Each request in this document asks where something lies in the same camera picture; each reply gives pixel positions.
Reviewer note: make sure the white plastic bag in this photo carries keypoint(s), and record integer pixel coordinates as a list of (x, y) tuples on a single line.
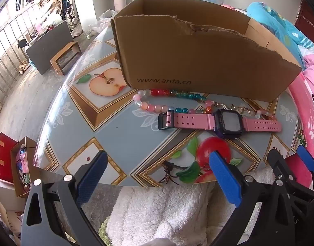
[(107, 18)]

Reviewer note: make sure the dark grey board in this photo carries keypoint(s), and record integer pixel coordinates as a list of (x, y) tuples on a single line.
[(46, 48)]

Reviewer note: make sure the fluffy fleece clothing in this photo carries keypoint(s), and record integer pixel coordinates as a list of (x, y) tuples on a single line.
[(159, 215)]

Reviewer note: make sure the brown paper bag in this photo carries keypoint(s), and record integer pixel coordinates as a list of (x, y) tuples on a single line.
[(16, 174)]

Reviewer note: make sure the dark red door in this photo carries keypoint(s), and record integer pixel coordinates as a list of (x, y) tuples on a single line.
[(309, 18)]

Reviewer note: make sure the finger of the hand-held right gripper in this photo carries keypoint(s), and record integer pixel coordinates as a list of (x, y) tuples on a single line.
[(276, 158), (307, 158)]

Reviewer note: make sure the wheelchair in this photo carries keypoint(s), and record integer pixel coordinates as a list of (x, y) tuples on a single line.
[(69, 18)]

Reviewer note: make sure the small gold jewelry piece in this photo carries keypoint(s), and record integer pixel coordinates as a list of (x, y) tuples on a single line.
[(233, 106)]

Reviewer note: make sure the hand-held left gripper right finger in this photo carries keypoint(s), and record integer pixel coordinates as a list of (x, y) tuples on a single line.
[(224, 179)]

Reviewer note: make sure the wooden stool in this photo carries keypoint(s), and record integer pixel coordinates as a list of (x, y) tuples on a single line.
[(67, 47)]

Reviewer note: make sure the light pink quilt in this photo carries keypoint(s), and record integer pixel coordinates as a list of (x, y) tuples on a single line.
[(313, 64)]

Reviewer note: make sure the red gift bag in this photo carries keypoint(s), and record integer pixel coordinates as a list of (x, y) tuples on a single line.
[(7, 158)]

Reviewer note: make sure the pink floral blanket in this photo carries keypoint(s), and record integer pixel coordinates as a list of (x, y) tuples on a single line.
[(312, 112)]

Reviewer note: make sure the pair of beige shoes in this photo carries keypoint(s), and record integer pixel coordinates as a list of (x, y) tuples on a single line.
[(25, 68)]

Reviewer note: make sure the metal window railing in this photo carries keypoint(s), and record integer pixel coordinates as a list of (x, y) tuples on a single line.
[(8, 46)]

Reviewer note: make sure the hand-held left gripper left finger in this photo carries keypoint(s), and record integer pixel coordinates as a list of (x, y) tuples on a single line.
[(94, 179)]

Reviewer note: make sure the pile of household clutter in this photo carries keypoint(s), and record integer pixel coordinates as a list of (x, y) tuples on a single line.
[(53, 2)]

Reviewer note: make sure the brown cardboard box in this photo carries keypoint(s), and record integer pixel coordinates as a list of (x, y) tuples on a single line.
[(198, 64)]

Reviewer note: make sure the blue patterned quilt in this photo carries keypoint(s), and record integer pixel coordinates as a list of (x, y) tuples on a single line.
[(272, 20)]

